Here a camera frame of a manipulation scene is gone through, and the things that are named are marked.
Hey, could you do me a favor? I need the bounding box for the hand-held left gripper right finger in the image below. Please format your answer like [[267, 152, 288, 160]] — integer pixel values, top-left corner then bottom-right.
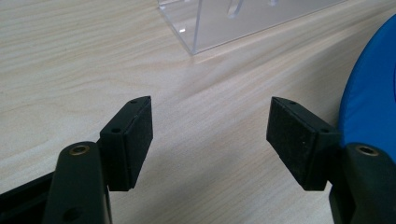
[[265, 96, 396, 224]]

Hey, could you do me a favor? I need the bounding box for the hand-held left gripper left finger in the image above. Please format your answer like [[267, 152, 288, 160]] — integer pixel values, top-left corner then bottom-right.
[[42, 95, 154, 224]]

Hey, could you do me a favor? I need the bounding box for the blue round cushion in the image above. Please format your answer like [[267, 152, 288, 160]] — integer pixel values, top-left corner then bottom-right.
[[337, 13, 396, 164]]

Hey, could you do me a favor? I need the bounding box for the clear acrylic stand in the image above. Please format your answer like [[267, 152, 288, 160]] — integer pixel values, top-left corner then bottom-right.
[[157, 0, 347, 56]]

